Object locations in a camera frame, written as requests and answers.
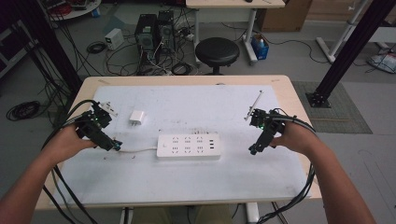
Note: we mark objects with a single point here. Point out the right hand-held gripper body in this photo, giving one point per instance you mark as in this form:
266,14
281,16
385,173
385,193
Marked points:
267,124

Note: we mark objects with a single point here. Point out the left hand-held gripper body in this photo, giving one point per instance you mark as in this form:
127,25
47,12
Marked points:
93,127

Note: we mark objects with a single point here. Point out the white power adapter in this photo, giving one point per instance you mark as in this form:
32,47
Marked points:
137,117

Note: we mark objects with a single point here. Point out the person's right hand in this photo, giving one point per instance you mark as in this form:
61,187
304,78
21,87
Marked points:
299,138

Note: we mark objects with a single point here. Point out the person's left hand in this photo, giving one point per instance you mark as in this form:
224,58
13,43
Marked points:
63,144

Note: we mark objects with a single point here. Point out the white table leg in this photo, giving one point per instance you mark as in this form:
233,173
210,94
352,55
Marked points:
252,213

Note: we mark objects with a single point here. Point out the white table mat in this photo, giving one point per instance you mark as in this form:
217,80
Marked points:
186,180

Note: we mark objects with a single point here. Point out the blue box with bottles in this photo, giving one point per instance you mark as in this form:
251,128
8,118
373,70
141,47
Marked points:
260,48

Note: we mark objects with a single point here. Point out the grey floor mat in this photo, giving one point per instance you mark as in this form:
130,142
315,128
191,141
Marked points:
345,115

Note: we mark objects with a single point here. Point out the black round stool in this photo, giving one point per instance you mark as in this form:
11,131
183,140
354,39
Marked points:
217,51

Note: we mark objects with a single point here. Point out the white power supply box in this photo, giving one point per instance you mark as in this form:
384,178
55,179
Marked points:
114,38

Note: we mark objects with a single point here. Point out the large black computer tower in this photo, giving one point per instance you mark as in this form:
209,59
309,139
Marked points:
146,37

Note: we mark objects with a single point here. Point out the cardboard box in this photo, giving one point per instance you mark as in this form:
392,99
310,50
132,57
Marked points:
285,15

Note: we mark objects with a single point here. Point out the round white table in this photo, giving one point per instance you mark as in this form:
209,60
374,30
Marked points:
77,11

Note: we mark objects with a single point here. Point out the small black computer tower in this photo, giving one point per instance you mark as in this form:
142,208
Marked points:
166,31

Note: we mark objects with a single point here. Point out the wooden desk with white legs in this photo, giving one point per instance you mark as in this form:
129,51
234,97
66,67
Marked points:
233,3

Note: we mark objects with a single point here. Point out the white floor power strip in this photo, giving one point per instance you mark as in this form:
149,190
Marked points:
383,62

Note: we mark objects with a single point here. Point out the black metal frame post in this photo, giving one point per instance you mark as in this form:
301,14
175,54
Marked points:
53,46
351,49

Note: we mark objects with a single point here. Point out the white metal desk frame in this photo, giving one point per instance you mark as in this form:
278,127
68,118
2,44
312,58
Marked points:
339,40

